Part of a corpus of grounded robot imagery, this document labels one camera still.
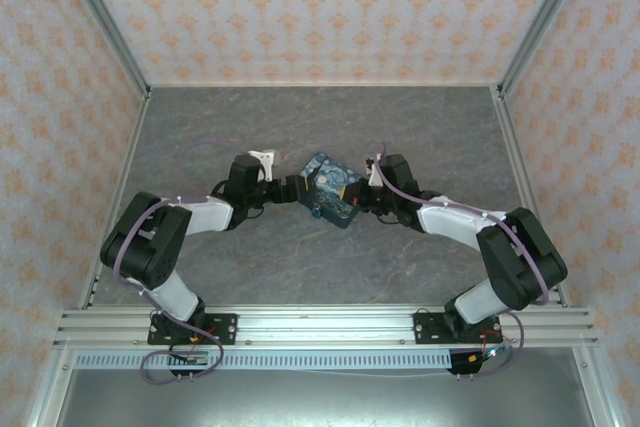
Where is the aluminium frame post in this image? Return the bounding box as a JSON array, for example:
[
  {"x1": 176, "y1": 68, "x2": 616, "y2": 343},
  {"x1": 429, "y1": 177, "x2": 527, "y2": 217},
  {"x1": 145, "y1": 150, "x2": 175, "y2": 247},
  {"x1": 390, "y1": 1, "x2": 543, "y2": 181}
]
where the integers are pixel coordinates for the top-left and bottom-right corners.
[
  {"x1": 498, "y1": 0, "x2": 597, "y2": 98},
  {"x1": 53, "y1": 0, "x2": 153, "y2": 98}
]

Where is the aluminium frame leg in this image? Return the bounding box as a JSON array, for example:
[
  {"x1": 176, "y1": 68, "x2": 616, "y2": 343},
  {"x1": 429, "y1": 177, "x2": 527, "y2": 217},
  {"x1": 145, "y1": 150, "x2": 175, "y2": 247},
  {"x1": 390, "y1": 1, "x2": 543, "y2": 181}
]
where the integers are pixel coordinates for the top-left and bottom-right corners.
[
  {"x1": 27, "y1": 346, "x2": 77, "y2": 427},
  {"x1": 573, "y1": 346, "x2": 624, "y2": 427}
]

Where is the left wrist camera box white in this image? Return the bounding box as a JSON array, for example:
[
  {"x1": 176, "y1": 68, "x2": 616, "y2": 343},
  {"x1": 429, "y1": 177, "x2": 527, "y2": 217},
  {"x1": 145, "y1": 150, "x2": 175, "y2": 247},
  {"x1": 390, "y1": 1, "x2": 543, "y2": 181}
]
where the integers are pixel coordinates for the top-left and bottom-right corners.
[{"x1": 247, "y1": 148, "x2": 278, "y2": 183}]

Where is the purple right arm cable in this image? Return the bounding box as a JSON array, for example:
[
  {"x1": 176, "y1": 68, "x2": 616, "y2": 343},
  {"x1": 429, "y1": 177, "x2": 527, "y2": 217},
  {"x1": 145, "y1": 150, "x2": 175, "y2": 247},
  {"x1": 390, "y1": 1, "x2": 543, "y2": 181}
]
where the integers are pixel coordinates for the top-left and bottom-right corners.
[{"x1": 366, "y1": 141, "x2": 552, "y2": 381}]

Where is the small electronics board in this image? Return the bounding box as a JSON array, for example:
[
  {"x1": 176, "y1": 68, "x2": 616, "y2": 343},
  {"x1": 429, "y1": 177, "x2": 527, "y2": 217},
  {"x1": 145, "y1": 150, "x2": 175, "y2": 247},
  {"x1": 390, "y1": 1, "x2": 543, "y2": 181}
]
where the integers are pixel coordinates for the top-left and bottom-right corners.
[
  {"x1": 169, "y1": 352, "x2": 210, "y2": 367},
  {"x1": 467, "y1": 345, "x2": 509, "y2": 364}
]

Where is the long aluminium base rail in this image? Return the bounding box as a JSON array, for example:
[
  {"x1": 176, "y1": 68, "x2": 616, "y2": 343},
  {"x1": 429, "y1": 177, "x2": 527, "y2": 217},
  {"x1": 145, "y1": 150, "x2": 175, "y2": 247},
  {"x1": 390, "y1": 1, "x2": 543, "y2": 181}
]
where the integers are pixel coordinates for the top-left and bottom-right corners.
[{"x1": 52, "y1": 304, "x2": 600, "y2": 350}]

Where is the starry night print box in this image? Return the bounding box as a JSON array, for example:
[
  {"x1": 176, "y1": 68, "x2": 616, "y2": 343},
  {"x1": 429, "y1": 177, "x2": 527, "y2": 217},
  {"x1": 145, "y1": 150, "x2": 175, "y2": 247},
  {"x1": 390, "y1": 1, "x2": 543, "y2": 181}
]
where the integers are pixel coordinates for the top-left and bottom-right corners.
[{"x1": 296, "y1": 151, "x2": 365, "y2": 231}]

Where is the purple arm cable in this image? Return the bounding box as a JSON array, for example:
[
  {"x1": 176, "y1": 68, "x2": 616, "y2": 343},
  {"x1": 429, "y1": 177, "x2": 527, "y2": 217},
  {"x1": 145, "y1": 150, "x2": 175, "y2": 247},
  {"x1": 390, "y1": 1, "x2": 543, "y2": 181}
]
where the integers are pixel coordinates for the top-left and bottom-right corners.
[
  {"x1": 112, "y1": 140, "x2": 237, "y2": 386},
  {"x1": 366, "y1": 141, "x2": 552, "y2": 381}
]

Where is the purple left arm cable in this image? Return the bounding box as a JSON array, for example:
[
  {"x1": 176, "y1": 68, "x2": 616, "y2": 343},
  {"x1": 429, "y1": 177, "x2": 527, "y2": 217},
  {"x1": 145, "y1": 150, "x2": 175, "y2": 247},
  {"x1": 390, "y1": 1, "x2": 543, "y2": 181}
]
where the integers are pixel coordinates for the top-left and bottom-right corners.
[{"x1": 112, "y1": 140, "x2": 237, "y2": 386}]

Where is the slotted grey cable duct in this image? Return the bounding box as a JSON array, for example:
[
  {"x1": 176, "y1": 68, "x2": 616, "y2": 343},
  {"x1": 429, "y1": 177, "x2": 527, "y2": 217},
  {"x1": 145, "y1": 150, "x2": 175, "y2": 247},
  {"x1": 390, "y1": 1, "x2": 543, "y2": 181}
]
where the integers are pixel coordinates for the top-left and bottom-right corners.
[{"x1": 73, "y1": 351, "x2": 454, "y2": 372}]

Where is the aluminium table side rail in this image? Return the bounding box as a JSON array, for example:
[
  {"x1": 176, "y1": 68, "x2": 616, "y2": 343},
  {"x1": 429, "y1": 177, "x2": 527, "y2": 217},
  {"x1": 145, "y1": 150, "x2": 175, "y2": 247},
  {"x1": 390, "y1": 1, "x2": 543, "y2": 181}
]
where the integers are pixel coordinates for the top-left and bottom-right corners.
[
  {"x1": 492, "y1": 86, "x2": 572, "y2": 309},
  {"x1": 78, "y1": 86, "x2": 153, "y2": 311}
]

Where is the grey metal sheet panel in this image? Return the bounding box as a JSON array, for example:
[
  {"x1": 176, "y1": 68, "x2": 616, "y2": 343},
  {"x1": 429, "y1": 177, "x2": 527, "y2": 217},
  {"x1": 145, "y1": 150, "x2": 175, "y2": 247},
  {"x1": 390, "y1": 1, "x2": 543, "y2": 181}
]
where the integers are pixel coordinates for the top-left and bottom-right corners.
[{"x1": 54, "y1": 369, "x2": 594, "y2": 427}]

